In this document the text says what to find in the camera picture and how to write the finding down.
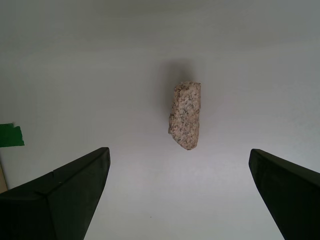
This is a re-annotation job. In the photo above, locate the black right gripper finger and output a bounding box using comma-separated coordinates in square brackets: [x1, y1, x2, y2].
[0, 146, 111, 240]
[248, 148, 320, 240]

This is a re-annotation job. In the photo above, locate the green tape piece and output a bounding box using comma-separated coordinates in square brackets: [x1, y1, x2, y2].
[0, 122, 25, 148]

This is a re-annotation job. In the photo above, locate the speckled granite rock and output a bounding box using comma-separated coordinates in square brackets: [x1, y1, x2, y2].
[167, 81, 202, 151]

